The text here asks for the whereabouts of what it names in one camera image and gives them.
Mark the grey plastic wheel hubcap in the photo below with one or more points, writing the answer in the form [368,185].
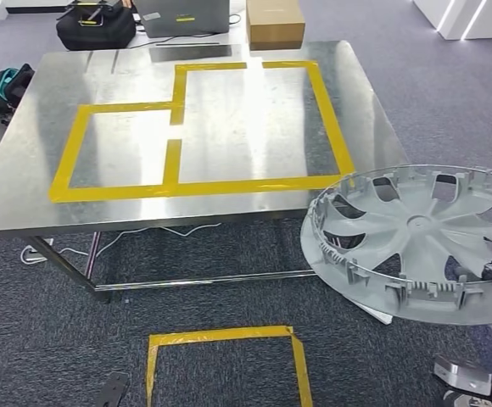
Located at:
[420,224]

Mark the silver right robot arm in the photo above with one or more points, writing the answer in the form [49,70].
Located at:
[462,373]

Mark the steel workbench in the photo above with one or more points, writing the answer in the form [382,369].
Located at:
[17,185]

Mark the yellow tape double rectangle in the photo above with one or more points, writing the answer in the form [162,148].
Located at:
[187,188]

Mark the brown cardboard box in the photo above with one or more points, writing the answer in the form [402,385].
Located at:
[276,22]

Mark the grey laptop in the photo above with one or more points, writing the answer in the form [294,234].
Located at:
[182,11]

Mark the person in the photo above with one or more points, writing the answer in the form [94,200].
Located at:
[126,3]

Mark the black device yellow stripe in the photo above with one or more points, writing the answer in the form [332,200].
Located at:
[101,8]

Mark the black and teal bag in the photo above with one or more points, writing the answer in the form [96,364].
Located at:
[17,90]

